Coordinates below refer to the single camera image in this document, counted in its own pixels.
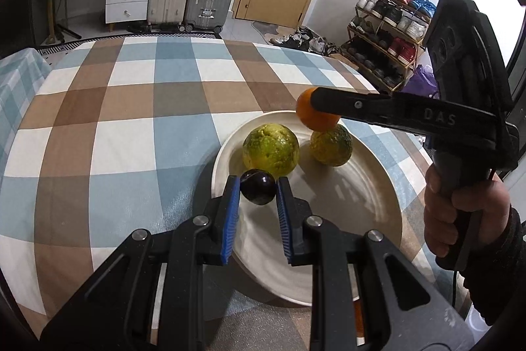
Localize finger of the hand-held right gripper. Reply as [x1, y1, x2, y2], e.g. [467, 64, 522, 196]
[310, 87, 503, 135]

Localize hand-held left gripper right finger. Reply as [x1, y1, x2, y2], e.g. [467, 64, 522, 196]
[275, 177, 476, 351]

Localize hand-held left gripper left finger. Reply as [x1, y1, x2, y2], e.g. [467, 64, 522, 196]
[40, 175, 241, 351]

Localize dark purple plum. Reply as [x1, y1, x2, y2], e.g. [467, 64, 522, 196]
[240, 169, 276, 206]

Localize orange tangerine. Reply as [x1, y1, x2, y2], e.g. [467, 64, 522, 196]
[296, 87, 340, 132]

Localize white round plate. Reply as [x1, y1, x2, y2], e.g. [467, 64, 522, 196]
[211, 110, 403, 306]

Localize person's right forearm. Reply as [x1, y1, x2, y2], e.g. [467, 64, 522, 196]
[459, 206, 526, 327]

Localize person's right hand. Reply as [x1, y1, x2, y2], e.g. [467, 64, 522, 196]
[423, 164, 514, 258]

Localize purple bag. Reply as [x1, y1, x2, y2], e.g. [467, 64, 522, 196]
[400, 64, 440, 97]

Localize small green-yellow citrus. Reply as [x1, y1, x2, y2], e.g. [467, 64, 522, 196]
[309, 124, 353, 167]

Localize wooden shoe rack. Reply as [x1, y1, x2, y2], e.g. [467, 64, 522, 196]
[341, 0, 436, 92]

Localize large green-yellow citrus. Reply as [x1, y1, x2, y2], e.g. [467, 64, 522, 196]
[242, 123, 300, 176]

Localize rows of shoes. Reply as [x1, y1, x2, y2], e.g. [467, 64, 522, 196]
[343, 0, 437, 88]

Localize pile of shoes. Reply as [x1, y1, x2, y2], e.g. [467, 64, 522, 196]
[270, 26, 343, 56]

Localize grey door mat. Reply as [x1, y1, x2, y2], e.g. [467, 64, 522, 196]
[251, 21, 297, 44]

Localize checked blanket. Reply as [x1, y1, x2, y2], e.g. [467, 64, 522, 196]
[0, 35, 473, 351]

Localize striped rug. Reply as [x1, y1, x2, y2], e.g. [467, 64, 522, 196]
[39, 31, 225, 52]

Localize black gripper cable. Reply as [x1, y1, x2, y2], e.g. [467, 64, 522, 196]
[449, 271, 459, 308]

